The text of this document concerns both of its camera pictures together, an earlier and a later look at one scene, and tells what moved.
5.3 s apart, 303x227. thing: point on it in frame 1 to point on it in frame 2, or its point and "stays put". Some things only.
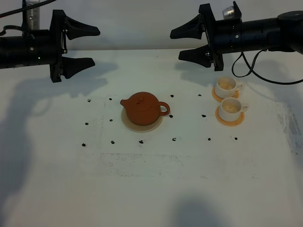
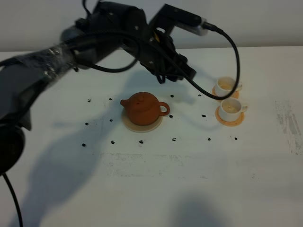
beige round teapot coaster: [137, 127] stays put
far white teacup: [226, 87] stays put
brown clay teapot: [144, 109] stays put
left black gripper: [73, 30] to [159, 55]
